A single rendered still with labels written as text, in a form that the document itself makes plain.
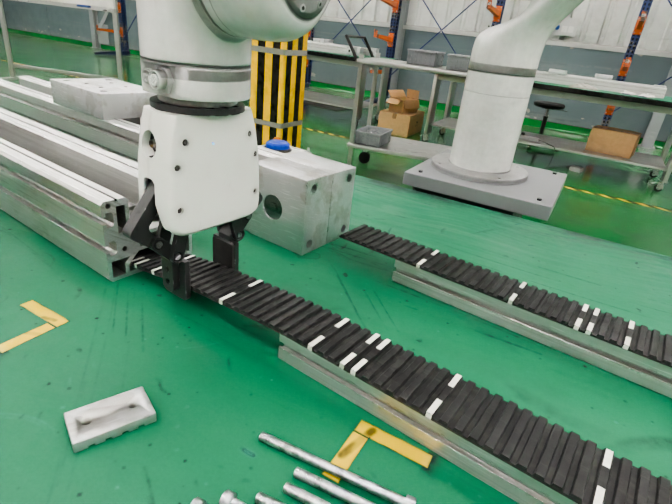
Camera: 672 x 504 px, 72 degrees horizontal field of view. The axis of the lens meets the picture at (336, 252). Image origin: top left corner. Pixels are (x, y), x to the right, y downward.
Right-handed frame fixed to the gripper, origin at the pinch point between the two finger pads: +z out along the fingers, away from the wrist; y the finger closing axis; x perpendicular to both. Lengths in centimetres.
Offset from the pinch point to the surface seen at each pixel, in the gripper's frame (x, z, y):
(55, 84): 54, -9, 14
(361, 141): 155, 52, 274
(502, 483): -30.8, 2.4, -2.0
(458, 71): 97, -5, 293
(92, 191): 11.2, -5.3, -4.0
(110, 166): 18.8, -4.9, 2.2
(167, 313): -0.3, 3.2, -4.3
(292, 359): -13.5, 2.4, -2.0
